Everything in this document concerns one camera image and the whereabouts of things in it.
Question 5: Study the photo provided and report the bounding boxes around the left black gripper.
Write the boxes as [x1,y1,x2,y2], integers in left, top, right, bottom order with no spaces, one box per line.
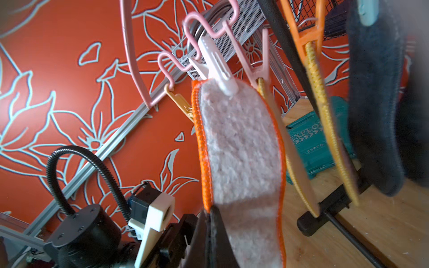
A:
[147,214,198,268]

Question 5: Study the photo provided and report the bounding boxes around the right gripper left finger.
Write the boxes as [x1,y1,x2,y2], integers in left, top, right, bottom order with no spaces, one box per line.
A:
[183,209,211,268]

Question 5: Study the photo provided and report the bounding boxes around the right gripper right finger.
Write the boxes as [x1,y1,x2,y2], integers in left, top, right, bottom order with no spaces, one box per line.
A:
[207,205,239,268]

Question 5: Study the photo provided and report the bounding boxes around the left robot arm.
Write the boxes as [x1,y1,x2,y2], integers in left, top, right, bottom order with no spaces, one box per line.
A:
[43,145,198,268]

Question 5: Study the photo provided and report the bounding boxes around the pink clip hanger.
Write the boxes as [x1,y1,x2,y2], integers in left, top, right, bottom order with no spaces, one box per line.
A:
[120,1,270,114]

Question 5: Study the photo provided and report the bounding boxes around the black garment rack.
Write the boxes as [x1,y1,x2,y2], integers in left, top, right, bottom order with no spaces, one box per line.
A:
[256,0,386,268]

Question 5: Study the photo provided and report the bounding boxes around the yellow insole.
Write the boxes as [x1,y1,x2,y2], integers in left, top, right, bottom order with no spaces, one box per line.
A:
[257,78,320,218]
[305,42,360,205]

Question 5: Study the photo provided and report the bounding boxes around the green tool case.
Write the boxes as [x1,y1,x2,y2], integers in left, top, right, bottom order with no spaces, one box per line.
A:
[286,96,356,180]

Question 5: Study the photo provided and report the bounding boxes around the white mesh basket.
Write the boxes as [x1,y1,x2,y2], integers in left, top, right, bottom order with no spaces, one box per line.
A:
[183,1,265,62]

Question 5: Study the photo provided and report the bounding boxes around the dark grey insole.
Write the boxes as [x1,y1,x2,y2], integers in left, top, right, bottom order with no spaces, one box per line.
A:
[396,27,429,188]
[347,1,405,197]

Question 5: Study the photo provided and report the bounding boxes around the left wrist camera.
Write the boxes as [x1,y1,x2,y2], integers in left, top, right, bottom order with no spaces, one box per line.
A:
[128,182,175,268]

